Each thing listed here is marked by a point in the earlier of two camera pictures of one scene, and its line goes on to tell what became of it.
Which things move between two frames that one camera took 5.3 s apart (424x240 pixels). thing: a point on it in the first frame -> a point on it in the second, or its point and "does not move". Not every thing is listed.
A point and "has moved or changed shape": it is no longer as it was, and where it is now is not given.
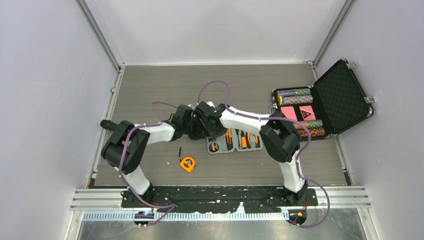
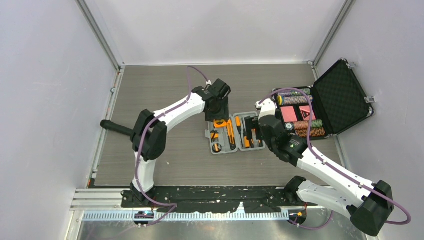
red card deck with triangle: x=307 y=112 does not move
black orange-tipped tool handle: x=109 y=125 does not move
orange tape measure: x=187 y=163 has moved or changed shape
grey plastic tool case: x=240 y=139 does not move
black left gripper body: x=192 y=128 -> x=220 y=112
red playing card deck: x=289 y=112 does not move
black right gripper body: x=213 y=133 -> x=270 y=145
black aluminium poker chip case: x=335 y=103 does not move
